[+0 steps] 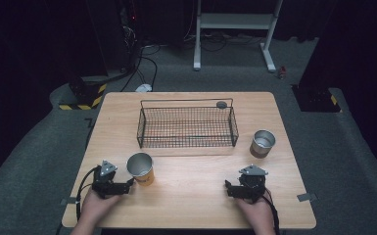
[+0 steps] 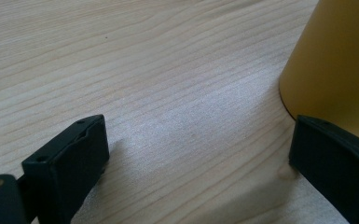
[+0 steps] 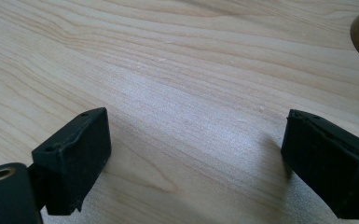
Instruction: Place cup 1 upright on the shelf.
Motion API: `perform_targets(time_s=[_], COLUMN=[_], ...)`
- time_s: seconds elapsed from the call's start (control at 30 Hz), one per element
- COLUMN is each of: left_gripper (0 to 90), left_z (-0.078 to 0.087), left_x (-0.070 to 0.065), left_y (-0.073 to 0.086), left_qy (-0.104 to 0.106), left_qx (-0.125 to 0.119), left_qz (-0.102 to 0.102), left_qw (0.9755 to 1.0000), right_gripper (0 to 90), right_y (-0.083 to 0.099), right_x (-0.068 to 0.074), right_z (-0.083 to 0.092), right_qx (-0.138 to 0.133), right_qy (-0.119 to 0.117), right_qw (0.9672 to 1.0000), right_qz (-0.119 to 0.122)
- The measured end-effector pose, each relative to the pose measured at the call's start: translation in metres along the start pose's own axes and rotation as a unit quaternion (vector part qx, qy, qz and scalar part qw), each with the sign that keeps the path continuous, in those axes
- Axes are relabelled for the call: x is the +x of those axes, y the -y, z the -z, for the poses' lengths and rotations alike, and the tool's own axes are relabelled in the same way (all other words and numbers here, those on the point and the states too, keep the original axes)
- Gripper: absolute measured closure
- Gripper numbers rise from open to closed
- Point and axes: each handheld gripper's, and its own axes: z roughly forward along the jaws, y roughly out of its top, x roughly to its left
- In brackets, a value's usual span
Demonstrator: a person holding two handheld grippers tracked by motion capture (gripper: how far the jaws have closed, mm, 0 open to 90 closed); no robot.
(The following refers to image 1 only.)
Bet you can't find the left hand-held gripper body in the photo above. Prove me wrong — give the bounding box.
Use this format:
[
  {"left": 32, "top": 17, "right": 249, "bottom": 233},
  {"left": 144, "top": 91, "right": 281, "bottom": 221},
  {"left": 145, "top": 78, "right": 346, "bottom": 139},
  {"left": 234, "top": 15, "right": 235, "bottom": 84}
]
[{"left": 91, "top": 159, "right": 132, "bottom": 200}]

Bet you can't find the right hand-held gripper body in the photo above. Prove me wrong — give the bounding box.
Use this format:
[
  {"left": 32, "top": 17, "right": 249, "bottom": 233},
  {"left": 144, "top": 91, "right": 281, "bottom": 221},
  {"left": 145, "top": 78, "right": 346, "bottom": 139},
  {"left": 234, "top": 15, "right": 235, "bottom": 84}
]
[{"left": 231, "top": 164, "right": 269, "bottom": 204}]

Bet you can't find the orange tin can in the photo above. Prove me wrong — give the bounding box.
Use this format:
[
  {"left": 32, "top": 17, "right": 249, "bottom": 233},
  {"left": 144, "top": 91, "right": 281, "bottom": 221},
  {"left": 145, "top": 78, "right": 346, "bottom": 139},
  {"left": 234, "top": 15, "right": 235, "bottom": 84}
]
[{"left": 125, "top": 152, "right": 156, "bottom": 187}]

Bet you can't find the black wire basket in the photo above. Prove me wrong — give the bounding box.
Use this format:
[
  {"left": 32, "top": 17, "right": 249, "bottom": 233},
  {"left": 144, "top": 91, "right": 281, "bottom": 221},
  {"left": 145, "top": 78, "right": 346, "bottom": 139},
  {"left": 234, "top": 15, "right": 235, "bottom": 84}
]
[{"left": 136, "top": 98, "right": 240, "bottom": 150}]

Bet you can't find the person's left hand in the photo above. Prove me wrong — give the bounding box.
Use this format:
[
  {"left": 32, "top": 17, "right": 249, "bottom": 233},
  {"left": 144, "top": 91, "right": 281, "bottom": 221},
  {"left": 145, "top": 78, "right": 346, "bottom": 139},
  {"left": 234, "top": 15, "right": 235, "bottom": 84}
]
[{"left": 78, "top": 187, "right": 122, "bottom": 227}]

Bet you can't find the person's right hand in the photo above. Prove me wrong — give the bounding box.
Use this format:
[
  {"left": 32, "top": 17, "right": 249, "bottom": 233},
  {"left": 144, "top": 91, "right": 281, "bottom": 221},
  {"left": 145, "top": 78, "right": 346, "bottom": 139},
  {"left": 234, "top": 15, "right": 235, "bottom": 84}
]
[{"left": 235, "top": 190, "right": 276, "bottom": 227}]

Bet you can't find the grey tape piece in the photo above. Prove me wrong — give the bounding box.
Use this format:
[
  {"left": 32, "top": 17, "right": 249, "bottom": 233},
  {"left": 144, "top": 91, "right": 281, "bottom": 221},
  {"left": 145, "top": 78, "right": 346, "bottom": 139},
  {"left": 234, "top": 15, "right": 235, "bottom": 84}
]
[
  {"left": 60, "top": 196, "right": 82, "bottom": 207},
  {"left": 296, "top": 192, "right": 318, "bottom": 203}
]

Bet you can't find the yellow black striped stand base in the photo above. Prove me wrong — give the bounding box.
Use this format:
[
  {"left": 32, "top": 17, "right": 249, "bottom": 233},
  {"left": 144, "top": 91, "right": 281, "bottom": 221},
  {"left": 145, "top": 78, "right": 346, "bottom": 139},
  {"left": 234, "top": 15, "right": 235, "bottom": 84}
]
[
  {"left": 58, "top": 75, "right": 108, "bottom": 112},
  {"left": 291, "top": 83, "right": 343, "bottom": 114}
]

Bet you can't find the white power adapter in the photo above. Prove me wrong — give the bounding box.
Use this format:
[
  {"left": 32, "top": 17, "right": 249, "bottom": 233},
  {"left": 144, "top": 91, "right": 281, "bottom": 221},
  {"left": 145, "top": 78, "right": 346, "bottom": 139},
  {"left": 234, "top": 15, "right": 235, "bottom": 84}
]
[{"left": 134, "top": 83, "right": 153, "bottom": 93}]

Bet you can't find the dark equipment rack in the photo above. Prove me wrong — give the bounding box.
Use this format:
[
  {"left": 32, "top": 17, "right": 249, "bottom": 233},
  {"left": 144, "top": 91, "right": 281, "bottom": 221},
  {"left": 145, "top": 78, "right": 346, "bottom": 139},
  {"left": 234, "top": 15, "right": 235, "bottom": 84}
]
[{"left": 116, "top": 0, "right": 143, "bottom": 74}]

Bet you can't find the white metal stand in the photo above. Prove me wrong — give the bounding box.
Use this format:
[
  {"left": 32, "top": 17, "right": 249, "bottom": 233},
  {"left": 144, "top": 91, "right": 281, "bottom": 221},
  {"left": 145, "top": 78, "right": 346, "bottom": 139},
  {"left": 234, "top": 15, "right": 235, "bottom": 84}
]
[{"left": 192, "top": 0, "right": 284, "bottom": 73}]

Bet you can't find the left hand-held gripper black cable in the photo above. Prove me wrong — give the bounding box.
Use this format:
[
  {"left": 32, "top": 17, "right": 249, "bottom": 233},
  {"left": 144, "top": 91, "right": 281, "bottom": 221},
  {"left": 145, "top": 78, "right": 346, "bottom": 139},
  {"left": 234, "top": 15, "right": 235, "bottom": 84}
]
[{"left": 75, "top": 165, "right": 100, "bottom": 221}]

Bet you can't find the hand-held gripper black cable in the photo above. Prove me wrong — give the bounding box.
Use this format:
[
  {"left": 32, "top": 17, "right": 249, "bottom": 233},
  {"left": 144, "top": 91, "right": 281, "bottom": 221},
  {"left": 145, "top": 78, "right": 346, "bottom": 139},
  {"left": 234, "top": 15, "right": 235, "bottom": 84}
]
[
  {"left": 263, "top": 187, "right": 282, "bottom": 235},
  {"left": 75, "top": 165, "right": 100, "bottom": 221}
]

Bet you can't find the right hand-held gripper black cable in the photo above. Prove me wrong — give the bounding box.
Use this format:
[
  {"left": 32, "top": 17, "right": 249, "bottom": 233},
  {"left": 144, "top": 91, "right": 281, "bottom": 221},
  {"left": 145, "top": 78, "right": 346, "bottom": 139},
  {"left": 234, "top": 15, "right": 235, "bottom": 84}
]
[{"left": 263, "top": 187, "right": 282, "bottom": 235}]

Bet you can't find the black floor cable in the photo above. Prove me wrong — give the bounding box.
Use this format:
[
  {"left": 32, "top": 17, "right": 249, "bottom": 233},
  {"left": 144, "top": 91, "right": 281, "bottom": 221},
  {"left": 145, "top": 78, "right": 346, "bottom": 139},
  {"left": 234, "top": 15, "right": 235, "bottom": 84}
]
[{"left": 119, "top": 44, "right": 162, "bottom": 93}]

